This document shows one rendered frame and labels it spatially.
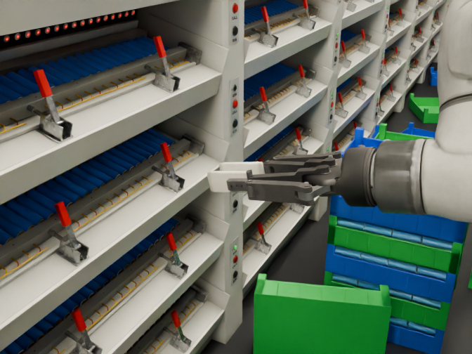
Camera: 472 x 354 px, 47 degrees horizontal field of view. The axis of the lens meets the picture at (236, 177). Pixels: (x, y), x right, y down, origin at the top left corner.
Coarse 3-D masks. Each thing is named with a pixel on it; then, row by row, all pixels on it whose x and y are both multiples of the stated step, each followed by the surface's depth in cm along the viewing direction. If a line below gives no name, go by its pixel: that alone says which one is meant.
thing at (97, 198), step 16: (176, 144) 111; (160, 160) 104; (128, 176) 97; (144, 176) 100; (96, 192) 90; (112, 192) 93; (80, 208) 86; (96, 208) 90; (48, 224) 81; (16, 240) 77; (32, 240) 78; (0, 256) 73; (16, 256) 76; (32, 256) 77
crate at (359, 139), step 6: (360, 132) 137; (354, 138) 138; (360, 138) 138; (366, 138) 138; (372, 138) 138; (354, 144) 138; (360, 144) 138; (366, 144) 139; (372, 144) 138; (378, 144) 138; (342, 156) 122
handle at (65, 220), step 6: (54, 204) 77; (60, 204) 77; (60, 210) 77; (66, 210) 78; (60, 216) 77; (66, 216) 78; (66, 222) 78; (66, 228) 78; (72, 234) 79; (72, 240) 79; (72, 246) 79
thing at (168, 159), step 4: (160, 144) 99; (164, 144) 99; (164, 148) 99; (168, 148) 100; (164, 152) 99; (168, 152) 99; (164, 156) 99; (168, 156) 99; (168, 160) 99; (168, 164) 100; (172, 164) 100; (172, 168) 100; (172, 172) 100; (172, 176) 100
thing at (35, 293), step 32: (160, 128) 118; (192, 128) 114; (192, 160) 112; (224, 160) 114; (128, 192) 97; (160, 192) 99; (192, 192) 106; (128, 224) 90; (160, 224) 98; (96, 256) 82; (32, 288) 73; (64, 288) 77; (0, 320) 68; (32, 320) 73
